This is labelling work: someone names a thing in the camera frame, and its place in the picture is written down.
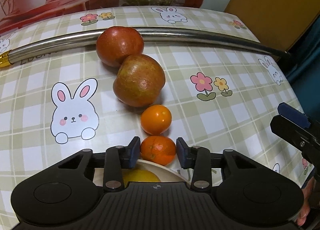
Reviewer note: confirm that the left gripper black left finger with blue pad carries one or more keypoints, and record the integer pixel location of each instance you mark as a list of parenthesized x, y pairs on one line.
[(118, 158)]

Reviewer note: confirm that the teal curtain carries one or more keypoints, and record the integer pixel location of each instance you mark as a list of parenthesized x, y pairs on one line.
[(304, 76)]

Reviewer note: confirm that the large yellow lemon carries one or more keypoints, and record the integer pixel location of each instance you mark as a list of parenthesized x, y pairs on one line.
[(138, 175)]

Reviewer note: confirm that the wooden board panel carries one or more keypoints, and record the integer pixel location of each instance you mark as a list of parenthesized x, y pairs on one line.
[(276, 23)]

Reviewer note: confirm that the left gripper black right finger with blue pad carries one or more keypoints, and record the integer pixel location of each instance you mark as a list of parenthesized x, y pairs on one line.
[(198, 159)]

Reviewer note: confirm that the person hand at edge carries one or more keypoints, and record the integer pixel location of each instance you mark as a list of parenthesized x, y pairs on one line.
[(305, 210)]

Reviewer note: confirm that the cream round plate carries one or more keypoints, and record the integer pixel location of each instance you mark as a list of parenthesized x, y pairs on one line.
[(164, 174)]

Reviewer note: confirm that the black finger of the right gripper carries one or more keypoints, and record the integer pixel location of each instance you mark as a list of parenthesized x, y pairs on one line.
[(298, 137)]

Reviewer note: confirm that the silver sword with gold handle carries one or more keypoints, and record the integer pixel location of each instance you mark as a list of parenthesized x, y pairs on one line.
[(149, 34)]

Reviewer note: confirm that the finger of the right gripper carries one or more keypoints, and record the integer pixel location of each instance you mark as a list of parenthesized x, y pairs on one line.
[(293, 115)]

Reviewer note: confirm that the dark red apple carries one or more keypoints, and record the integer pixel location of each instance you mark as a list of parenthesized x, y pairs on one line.
[(116, 43)]

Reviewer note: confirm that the brownish red-green apple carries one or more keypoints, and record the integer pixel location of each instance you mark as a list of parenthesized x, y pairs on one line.
[(139, 81)]

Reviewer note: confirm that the smooth orange tangerine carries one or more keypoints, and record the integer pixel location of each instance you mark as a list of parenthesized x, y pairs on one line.
[(156, 119)]

